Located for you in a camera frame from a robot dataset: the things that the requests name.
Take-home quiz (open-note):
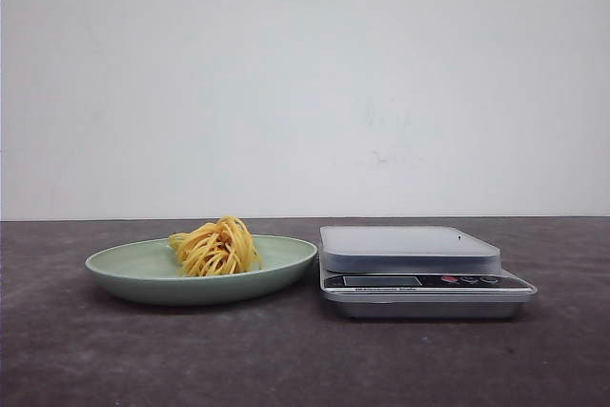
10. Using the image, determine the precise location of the silver digital kitchen scale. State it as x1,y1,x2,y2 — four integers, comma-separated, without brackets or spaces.
319,226,538,319

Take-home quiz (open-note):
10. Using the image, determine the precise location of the light green plate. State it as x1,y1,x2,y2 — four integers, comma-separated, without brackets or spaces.
85,234,317,306

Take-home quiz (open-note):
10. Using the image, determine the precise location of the yellow vermicelli noodle bundle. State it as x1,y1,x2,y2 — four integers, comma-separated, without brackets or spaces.
168,216,263,277

